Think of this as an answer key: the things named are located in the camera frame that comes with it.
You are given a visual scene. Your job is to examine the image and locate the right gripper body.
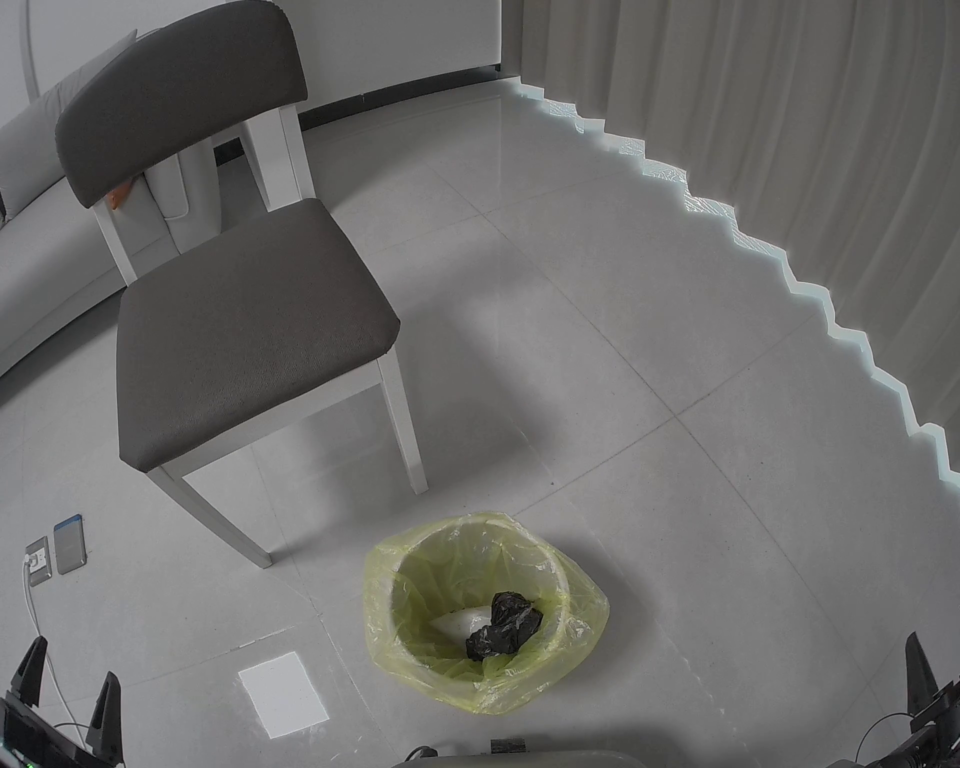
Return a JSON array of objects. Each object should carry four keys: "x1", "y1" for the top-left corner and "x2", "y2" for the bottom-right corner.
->
[{"x1": 870, "y1": 678, "x2": 960, "y2": 768}]

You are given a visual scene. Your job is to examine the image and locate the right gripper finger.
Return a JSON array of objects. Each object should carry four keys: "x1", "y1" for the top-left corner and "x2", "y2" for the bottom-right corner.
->
[{"x1": 904, "y1": 630, "x2": 940, "y2": 715}]

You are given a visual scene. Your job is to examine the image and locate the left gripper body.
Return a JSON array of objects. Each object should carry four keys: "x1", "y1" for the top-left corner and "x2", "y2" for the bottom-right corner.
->
[{"x1": 0, "y1": 693, "x2": 114, "y2": 768}]

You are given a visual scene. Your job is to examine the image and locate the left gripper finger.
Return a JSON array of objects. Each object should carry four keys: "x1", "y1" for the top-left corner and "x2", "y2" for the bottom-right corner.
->
[
  {"x1": 84, "y1": 670, "x2": 125, "y2": 764},
  {"x1": 6, "y1": 635, "x2": 48, "y2": 711}
]

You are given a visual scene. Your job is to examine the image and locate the yellow plastic bag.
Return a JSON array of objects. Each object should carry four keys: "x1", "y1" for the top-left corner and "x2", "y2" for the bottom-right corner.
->
[{"x1": 363, "y1": 510, "x2": 610, "y2": 715}]

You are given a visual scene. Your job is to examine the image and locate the black plastic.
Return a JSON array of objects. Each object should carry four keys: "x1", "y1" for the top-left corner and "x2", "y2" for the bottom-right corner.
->
[{"x1": 465, "y1": 591, "x2": 544, "y2": 663}]

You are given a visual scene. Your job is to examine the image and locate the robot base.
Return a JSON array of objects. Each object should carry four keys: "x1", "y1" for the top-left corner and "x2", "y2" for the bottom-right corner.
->
[{"x1": 390, "y1": 737, "x2": 624, "y2": 768}]

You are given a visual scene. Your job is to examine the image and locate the white trash bin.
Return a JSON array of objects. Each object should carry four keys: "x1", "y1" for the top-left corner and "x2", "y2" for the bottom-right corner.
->
[{"x1": 386, "y1": 525, "x2": 571, "y2": 676}]

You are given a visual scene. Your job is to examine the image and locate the bed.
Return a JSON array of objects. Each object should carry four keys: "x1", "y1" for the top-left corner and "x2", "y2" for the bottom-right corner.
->
[{"x1": 0, "y1": 30, "x2": 226, "y2": 384}]

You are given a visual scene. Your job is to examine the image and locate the grey and white chair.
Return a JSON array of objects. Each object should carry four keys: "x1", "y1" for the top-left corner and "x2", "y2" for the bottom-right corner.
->
[{"x1": 54, "y1": 0, "x2": 430, "y2": 569}]

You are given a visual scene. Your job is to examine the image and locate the beige curtain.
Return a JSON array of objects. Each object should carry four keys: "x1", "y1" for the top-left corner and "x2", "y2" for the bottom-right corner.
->
[{"x1": 501, "y1": 0, "x2": 960, "y2": 481}]

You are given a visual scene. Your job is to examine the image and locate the white cable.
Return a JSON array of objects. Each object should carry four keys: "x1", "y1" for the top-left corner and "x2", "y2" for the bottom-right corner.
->
[{"x1": 21, "y1": 551, "x2": 87, "y2": 751}]

